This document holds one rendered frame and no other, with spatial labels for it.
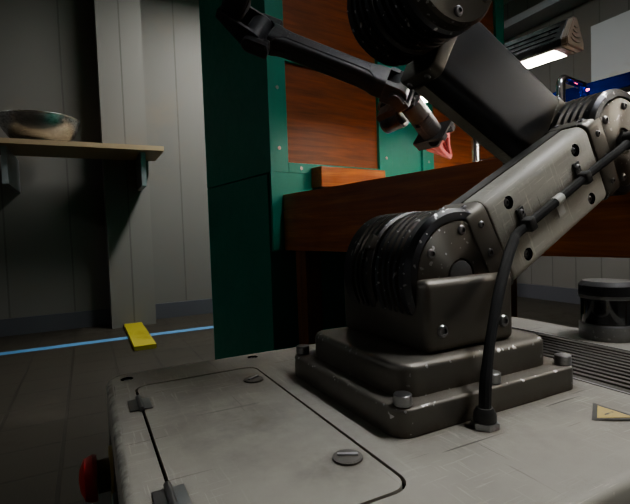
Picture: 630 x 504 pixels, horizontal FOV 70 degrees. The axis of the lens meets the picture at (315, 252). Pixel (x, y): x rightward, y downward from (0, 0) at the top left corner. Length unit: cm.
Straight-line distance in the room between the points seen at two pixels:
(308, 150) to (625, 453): 137
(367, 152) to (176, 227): 230
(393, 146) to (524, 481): 163
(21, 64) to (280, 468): 374
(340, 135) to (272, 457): 145
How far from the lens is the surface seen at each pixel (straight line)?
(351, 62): 119
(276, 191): 150
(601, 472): 37
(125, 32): 383
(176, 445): 39
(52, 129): 319
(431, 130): 124
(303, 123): 161
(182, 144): 386
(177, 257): 378
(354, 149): 173
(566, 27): 128
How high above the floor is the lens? 63
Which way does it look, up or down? 2 degrees down
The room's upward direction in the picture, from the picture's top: 2 degrees counter-clockwise
